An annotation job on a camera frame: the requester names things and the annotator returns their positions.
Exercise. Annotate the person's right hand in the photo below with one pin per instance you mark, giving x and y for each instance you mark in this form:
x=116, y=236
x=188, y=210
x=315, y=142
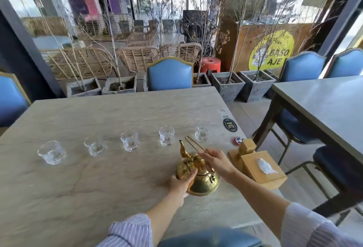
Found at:
x=221, y=164

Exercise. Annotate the person's left hand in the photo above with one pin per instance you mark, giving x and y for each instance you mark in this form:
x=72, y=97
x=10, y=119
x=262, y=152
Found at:
x=181, y=186

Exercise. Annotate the gold brass teapot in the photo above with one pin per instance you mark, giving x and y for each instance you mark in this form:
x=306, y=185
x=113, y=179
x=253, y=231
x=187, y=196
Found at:
x=202, y=186

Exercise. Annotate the clear glass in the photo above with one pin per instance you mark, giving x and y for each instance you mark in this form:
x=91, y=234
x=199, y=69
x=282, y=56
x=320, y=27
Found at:
x=130, y=141
x=52, y=153
x=95, y=146
x=202, y=132
x=166, y=136

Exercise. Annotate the person's left forearm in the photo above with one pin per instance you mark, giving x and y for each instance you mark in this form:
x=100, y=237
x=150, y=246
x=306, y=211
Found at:
x=164, y=215

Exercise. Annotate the person's right forearm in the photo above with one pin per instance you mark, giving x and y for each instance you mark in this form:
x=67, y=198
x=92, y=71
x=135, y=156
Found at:
x=261, y=204

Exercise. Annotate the person's left striped sleeve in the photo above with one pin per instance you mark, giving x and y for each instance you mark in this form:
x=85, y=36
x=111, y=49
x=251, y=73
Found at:
x=127, y=232

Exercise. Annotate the person's striped sleeve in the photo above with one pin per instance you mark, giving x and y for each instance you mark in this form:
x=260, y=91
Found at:
x=312, y=229
x=127, y=232

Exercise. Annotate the person's right striped sleeve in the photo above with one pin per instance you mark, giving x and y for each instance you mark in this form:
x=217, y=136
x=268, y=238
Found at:
x=312, y=229

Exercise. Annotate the small wooden holder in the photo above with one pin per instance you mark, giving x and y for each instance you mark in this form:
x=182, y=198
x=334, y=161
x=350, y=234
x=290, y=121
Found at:
x=247, y=147

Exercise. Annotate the wooden tissue box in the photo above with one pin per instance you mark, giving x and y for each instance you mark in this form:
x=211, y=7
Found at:
x=255, y=171

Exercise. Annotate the round black sticker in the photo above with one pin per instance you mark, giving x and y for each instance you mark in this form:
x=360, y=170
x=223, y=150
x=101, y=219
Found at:
x=230, y=125

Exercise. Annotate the white tissue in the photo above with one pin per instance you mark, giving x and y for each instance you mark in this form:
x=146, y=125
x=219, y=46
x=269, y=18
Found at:
x=265, y=166

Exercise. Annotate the blue padded chair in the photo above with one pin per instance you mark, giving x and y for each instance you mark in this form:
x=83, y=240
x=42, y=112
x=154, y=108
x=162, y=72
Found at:
x=210, y=238

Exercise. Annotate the row of grey concrete planters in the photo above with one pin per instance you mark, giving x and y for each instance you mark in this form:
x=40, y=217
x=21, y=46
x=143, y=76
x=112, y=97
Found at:
x=229, y=89

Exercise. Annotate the red plastic stool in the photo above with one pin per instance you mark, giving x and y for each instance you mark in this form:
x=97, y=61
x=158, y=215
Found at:
x=211, y=65

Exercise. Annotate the grey stone table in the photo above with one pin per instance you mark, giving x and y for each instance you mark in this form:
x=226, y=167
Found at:
x=113, y=108

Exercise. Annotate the dark blue chair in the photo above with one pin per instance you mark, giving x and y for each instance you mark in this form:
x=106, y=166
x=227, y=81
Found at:
x=334, y=161

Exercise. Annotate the grey table black legs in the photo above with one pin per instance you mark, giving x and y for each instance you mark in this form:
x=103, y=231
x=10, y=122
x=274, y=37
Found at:
x=326, y=105

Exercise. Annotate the group of dry branch plants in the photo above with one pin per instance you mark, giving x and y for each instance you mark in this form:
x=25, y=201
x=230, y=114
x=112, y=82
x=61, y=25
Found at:
x=224, y=37

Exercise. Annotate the wooden panel yellow round sign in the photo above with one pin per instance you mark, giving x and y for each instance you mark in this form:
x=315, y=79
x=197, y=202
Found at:
x=279, y=45

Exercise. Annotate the group of rattan chairs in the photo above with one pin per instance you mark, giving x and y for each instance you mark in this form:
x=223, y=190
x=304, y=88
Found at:
x=139, y=57

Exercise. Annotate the black metal cart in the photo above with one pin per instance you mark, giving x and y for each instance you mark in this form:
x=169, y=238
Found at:
x=195, y=26

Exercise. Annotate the pale round table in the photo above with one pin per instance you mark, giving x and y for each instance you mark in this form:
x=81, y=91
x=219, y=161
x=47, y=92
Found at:
x=51, y=41

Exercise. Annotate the blue chair gold frame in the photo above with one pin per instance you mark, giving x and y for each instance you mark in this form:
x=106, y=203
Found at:
x=170, y=74
x=10, y=99

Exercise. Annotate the blue chair grey frame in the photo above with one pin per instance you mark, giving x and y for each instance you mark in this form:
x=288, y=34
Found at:
x=346, y=64
x=303, y=67

